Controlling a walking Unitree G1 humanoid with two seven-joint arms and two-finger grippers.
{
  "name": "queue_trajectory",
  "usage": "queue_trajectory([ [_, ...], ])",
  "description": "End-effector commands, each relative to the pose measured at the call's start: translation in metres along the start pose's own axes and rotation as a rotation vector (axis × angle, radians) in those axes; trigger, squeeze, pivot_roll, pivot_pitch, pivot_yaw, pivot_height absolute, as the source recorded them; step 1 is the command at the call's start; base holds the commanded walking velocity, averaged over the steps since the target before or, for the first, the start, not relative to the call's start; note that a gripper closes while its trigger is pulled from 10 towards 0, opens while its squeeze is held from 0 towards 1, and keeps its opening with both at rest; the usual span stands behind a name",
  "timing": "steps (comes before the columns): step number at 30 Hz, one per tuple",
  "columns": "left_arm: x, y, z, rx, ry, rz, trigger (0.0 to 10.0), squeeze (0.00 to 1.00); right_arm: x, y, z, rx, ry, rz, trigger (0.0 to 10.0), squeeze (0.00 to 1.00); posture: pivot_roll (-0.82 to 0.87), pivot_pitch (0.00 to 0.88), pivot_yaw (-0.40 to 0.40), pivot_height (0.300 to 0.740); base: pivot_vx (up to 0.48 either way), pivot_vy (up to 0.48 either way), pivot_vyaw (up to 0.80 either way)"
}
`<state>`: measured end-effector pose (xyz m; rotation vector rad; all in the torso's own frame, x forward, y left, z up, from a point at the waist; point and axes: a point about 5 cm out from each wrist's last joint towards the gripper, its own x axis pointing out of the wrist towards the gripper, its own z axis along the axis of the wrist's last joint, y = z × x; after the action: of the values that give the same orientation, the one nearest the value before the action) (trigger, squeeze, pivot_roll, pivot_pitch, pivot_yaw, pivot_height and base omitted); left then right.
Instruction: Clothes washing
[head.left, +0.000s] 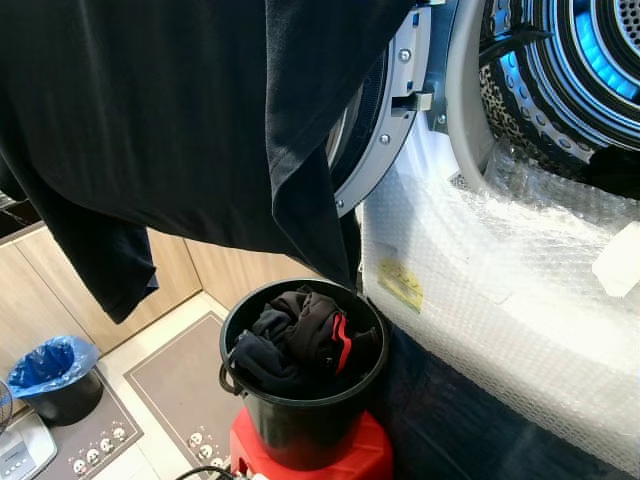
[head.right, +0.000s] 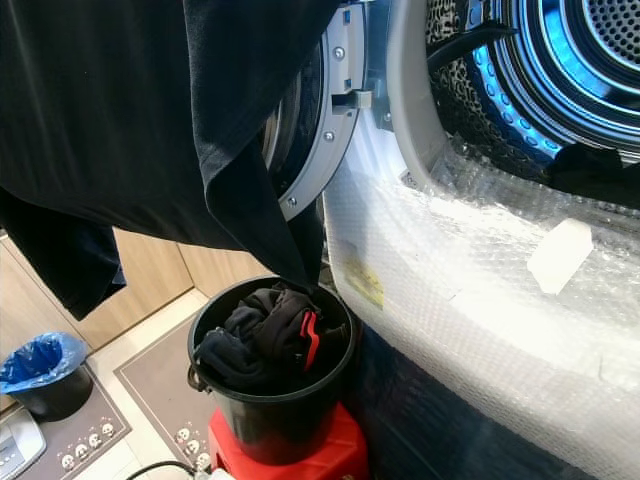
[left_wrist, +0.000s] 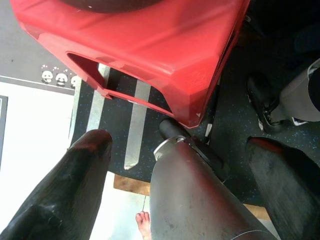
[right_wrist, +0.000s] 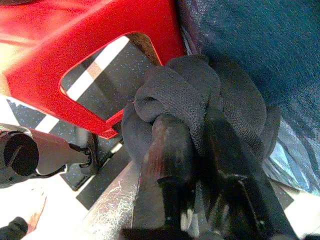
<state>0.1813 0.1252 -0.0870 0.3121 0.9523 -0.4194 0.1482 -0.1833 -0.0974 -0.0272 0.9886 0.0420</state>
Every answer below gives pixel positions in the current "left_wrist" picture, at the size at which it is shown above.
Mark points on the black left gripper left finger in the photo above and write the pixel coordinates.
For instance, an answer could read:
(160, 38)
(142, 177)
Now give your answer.
(65, 190)

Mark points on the silver robot right leg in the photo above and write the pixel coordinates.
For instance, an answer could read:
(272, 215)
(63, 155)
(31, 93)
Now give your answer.
(295, 100)

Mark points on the person's bare foot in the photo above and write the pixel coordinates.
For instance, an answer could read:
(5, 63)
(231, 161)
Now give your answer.
(144, 225)

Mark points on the black speckled rubber mat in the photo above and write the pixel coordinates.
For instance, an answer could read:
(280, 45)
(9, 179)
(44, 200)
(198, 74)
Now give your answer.
(237, 117)

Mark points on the red plastic stool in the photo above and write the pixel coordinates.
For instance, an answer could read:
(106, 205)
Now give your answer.
(150, 45)

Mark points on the grey tape strip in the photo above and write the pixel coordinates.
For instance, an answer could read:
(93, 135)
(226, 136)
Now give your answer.
(96, 112)
(136, 130)

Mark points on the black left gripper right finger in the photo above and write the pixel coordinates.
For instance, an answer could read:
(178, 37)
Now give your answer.
(292, 190)

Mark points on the grey panda floor mat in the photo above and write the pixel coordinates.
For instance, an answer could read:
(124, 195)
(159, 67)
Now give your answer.
(15, 50)
(3, 130)

